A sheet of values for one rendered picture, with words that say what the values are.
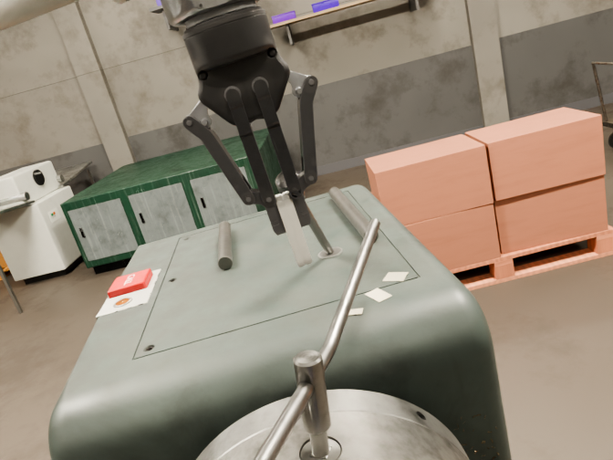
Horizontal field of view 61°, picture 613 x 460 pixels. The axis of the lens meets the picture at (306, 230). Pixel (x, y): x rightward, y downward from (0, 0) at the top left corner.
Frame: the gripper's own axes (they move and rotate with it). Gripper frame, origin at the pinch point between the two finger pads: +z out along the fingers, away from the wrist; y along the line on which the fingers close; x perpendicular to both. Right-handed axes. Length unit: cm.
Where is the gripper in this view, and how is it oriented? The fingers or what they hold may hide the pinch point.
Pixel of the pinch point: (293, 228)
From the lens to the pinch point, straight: 51.2
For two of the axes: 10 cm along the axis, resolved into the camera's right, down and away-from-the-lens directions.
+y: 9.5, -3.2, 0.1
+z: 3.0, 9.0, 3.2
